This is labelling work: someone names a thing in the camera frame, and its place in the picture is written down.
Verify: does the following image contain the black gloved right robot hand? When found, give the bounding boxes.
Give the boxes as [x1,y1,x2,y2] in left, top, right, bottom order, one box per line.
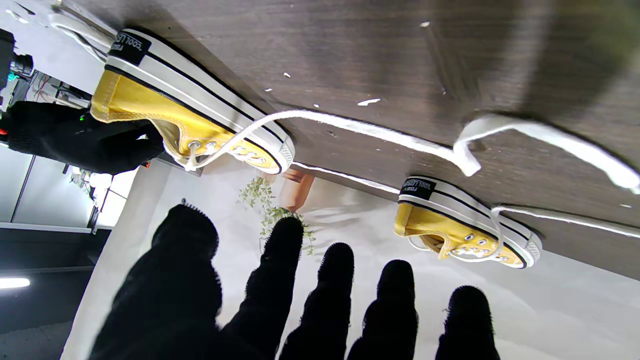
[0,100,166,176]

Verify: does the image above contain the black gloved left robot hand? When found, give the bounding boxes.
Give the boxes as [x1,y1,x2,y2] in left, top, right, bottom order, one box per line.
[90,202,501,360]

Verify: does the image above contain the white shoelace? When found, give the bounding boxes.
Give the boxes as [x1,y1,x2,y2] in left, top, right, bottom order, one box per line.
[292,161,640,263]
[172,110,640,196]

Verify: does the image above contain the printed kitchen backdrop cloth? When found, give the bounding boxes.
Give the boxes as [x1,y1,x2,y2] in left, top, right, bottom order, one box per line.
[60,160,640,360]

